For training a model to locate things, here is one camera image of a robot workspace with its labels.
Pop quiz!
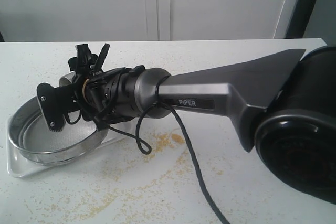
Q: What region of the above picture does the black vertical post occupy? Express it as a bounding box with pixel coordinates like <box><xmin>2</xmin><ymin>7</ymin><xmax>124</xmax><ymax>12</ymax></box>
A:
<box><xmin>285</xmin><ymin>0</ymin><xmax>317</xmax><ymax>39</ymax></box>

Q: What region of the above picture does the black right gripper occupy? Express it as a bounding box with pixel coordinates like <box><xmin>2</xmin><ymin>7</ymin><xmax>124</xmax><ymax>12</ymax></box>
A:
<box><xmin>68</xmin><ymin>42</ymin><xmax>132</xmax><ymax>127</ymax></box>

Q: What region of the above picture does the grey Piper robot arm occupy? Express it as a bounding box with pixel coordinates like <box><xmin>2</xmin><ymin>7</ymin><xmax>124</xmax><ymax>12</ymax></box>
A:
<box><xmin>68</xmin><ymin>44</ymin><xmax>335</xmax><ymax>204</ymax></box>

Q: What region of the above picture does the white rectangular plastic tray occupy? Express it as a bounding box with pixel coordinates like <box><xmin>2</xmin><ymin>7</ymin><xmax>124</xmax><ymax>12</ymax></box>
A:
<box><xmin>5</xmin><ymin>116</ymin><xmax>126</xmax><ymax>178</ymax></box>

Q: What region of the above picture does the stainless steel cup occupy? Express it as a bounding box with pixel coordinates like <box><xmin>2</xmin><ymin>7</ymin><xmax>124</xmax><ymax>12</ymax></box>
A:
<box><xmin>58</xmin><ymin>71</ymin><xmax>76</xmax><ymax>87</ymax></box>

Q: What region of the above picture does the round stainless steel sieve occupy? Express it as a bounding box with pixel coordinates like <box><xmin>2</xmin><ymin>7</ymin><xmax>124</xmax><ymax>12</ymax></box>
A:
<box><xmin>7</xmin><ymin>97</ymin><xmax>108</xmax><ymax>166</ymax></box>

